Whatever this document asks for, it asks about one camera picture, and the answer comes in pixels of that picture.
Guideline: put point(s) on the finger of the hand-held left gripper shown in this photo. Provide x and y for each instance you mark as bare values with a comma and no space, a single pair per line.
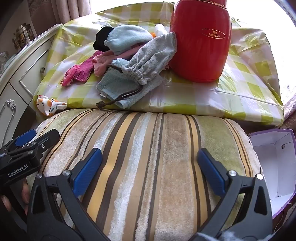
47,139
25,137

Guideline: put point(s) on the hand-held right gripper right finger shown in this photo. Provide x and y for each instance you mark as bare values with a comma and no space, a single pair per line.
211,171

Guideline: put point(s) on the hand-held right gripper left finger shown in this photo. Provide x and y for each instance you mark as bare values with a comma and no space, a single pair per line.
89,170

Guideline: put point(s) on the magenta knit cloth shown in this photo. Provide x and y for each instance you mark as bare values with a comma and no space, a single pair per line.
79,71

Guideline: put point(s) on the pink fluffy cloth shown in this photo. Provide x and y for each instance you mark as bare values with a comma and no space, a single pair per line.
101,62

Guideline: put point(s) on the orange mesh cloth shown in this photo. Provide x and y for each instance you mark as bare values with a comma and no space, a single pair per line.
152,35

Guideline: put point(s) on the person's left hand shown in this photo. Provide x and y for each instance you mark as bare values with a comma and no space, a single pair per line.
25,194

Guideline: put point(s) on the white floral print cloth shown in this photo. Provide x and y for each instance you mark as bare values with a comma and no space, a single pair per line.
49,106

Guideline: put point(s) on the white ornate dresser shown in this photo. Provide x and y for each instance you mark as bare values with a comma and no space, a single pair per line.
25,76

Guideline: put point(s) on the striped plush cushion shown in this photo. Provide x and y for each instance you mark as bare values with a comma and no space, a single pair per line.
150,162

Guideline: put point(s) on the purple and white cardboard box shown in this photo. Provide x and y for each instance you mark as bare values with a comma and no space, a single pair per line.
277,166

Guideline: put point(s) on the small light blue towel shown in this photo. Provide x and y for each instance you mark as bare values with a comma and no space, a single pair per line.
115,85

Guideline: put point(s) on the yellow checked plastic tablecloth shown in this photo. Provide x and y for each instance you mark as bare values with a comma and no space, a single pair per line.
242,88

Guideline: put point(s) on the brown patterned curtain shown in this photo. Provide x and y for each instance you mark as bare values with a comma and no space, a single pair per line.
291,113

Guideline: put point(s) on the gold patterned tin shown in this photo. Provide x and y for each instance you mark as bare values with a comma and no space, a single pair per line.
23,37

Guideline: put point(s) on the black cloth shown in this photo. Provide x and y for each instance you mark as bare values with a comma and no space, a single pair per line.
100,40

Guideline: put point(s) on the red thermos flask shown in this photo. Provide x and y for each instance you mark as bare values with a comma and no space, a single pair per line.
198,53

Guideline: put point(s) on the light blue fleece towel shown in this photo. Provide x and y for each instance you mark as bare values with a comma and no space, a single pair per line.
127,38

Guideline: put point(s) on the beige pleated curtain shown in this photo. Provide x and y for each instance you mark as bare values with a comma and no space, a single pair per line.
69,9

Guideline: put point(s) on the white plastic packet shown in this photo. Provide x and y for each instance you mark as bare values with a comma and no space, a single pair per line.
160,30

